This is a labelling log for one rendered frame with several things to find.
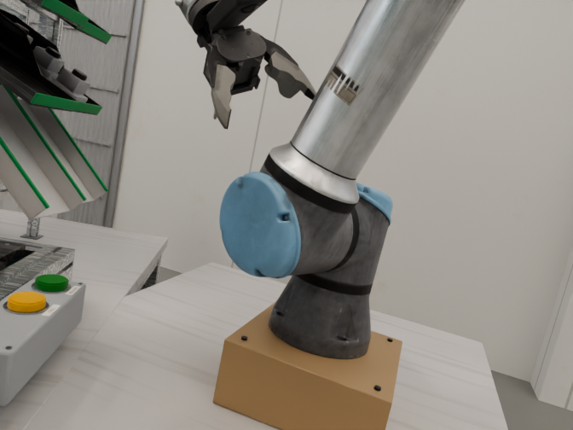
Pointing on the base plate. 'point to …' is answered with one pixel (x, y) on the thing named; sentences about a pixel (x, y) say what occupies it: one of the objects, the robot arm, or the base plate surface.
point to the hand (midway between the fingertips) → (276, 112)
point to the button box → (35, 334)
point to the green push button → (51, 282)
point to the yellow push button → (26, 301)
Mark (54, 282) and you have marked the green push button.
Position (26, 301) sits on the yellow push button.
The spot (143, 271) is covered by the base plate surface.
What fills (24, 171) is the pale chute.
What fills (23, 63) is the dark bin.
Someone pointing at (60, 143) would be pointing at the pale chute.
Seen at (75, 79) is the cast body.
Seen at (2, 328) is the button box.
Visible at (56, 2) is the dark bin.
